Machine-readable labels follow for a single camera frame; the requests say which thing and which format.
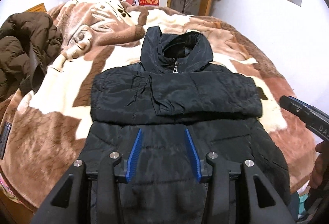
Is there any person's right hand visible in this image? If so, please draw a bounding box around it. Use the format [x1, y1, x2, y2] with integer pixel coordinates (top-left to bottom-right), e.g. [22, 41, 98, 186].
[309, 141, 329, 189]

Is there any brown puffer jacket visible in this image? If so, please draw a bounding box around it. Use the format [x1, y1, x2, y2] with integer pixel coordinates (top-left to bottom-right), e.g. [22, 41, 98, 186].
[1, 12, 63, 101]

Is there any brown cream plush blanket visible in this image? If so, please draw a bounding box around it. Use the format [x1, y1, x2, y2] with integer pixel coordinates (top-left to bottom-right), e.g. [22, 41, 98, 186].
[1, 0, 316, 211]

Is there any wooden headboard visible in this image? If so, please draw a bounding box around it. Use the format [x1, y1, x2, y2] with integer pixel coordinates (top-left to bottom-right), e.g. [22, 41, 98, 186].
[26, 3, 47, 13]

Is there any black hooded puffer jacket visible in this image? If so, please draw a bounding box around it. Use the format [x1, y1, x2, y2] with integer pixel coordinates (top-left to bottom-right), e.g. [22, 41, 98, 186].
[80, 27, 291, 223]

